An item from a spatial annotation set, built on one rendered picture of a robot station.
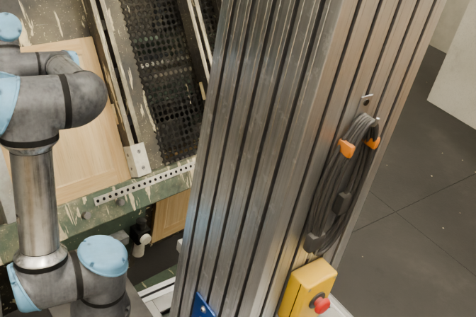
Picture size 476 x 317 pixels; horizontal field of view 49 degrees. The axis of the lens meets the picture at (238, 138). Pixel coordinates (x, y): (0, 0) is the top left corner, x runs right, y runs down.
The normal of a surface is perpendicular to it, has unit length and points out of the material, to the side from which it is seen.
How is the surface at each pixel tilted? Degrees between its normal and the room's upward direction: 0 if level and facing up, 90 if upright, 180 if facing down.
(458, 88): 90
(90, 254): 8
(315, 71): 90
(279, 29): 90
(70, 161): 55
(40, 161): 74
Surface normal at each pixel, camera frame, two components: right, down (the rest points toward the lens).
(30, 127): 0.40, 0.32
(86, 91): 0.74, -0.27
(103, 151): 0.64, -0.06
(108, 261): 0.29, -0.83
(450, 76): -0.79, 0.22
